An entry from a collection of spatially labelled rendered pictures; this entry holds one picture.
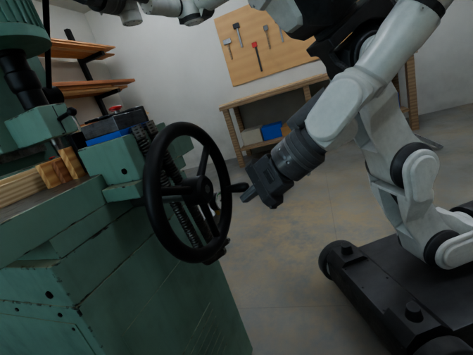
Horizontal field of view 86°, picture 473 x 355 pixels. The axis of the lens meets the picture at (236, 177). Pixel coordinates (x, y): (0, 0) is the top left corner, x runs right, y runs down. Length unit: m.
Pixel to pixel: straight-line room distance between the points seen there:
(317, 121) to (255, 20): 3.50
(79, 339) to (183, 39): 3.93
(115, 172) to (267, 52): 3.44
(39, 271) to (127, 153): 0.25
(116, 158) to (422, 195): 0.82
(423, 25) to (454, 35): 3.71
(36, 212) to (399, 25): 0.64
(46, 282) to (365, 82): 0.63
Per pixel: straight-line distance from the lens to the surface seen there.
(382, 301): 1.07
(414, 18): 0.51
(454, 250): 1.10
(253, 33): 3.91
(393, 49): 0.50
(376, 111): 0.78
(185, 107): 4.25
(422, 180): 0.90
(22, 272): 0.63
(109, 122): 0.56
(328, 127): 0.46
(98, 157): 0.59
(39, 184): 0.71
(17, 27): 0.73
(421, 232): 1.06
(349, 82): 0.47
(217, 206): 0.83
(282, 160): 0.51
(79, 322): 0.61
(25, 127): 0.76
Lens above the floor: 0.97
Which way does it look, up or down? 18 degrees down
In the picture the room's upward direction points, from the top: 18 degrees counter-clockwise
